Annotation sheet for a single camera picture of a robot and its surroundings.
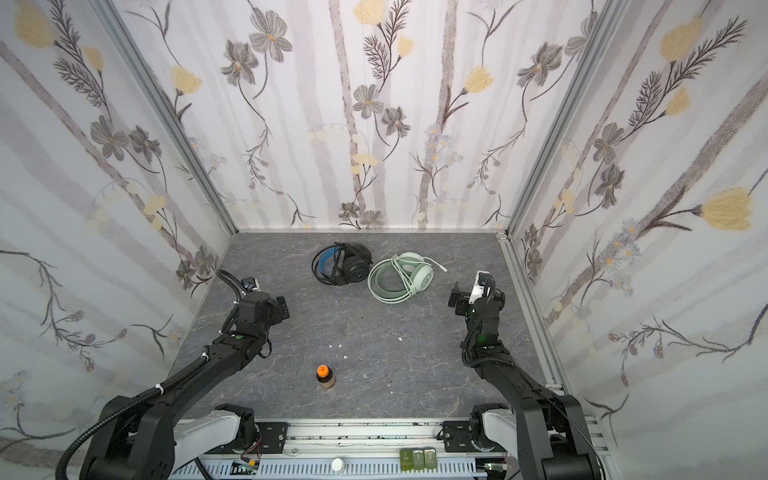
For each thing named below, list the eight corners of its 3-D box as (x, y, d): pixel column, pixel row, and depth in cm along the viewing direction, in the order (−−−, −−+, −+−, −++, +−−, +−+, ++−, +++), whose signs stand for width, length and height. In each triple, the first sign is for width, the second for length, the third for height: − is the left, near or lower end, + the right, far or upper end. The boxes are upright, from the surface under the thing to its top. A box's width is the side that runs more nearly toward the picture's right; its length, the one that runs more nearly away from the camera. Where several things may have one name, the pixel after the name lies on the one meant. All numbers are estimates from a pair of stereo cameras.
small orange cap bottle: (321, 388, 84) (315, 377, 76) (323, 376, 86) (317, 364, 78) (334, 388, 84) (329, 377, 76) (336, 376, 86) (331, 364, 79)
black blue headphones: (310, 287, 106) (305, 271, 99) (317, 254, 115) (312, 238, 108) (370, 287, 106) (369, 272, 99) (371, 255, 116) (370, 239, 108)
